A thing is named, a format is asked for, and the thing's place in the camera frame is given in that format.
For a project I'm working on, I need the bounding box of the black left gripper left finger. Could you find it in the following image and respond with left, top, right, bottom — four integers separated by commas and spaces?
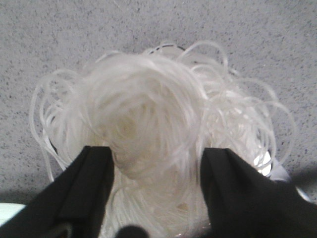
0, 146, 114, 238

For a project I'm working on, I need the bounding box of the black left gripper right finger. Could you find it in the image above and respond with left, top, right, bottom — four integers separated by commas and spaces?
201, 148, 317, 238

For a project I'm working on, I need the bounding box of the white vermicelli noodle bundle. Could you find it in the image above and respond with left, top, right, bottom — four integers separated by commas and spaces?
29, 41, 296, 238

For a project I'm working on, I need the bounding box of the light green round plate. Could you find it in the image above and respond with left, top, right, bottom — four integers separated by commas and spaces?
0, 202, 25, 226

